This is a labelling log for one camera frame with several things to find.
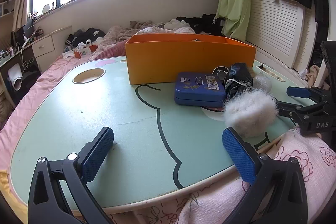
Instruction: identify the black lace-trimmed cloth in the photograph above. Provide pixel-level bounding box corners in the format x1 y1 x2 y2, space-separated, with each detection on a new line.
224 63 253 99

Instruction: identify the white drawer desk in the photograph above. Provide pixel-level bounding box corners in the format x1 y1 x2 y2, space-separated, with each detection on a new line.
1 26 72 105

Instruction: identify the clear crinkled plastic bag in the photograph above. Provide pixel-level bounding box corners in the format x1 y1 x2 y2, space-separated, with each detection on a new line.
253 73 272 94

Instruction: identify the black clothes pile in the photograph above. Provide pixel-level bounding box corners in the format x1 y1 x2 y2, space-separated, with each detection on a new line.
176 14 226 36

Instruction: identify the pink floral blanket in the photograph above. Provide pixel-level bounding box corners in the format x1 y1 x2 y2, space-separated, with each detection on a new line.
96 21 195 57

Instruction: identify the small round metal tin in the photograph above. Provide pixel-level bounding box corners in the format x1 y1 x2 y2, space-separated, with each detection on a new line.
213 66 230 82

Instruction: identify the orange cardboard box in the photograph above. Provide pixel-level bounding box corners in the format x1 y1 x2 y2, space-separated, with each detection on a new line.
125 34 256 85

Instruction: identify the white furry pouch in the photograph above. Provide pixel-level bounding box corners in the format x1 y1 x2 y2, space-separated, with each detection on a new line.
223 90 278 138

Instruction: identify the green cartoon lap table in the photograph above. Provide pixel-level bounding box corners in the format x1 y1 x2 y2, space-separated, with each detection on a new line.
10 56 316 212

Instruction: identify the blue tin box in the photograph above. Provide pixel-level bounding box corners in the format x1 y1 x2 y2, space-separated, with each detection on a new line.
174 72 226 107

